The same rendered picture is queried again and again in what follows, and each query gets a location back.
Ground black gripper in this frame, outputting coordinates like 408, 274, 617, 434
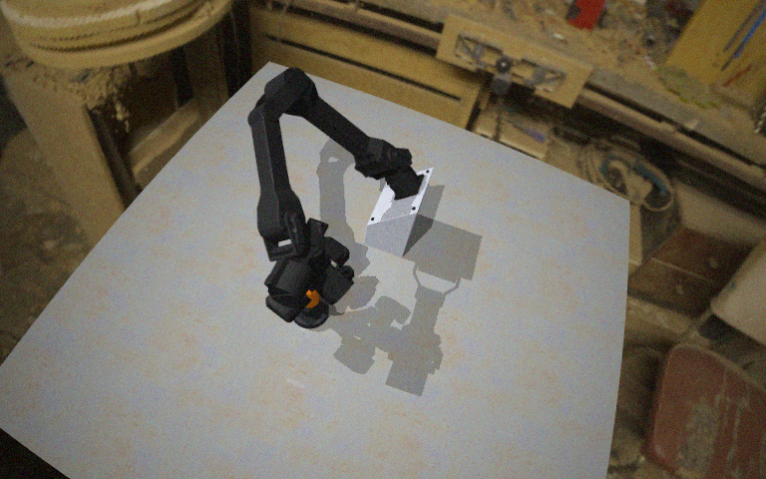
265, 237, 350, 323

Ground dark grey round pedestal with shaft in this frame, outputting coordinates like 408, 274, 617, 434
293, 294, 329, 328

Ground orange knob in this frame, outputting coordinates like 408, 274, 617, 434
305, 290, 319, 308

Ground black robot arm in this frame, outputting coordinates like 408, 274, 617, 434
247, 67, 425, 308

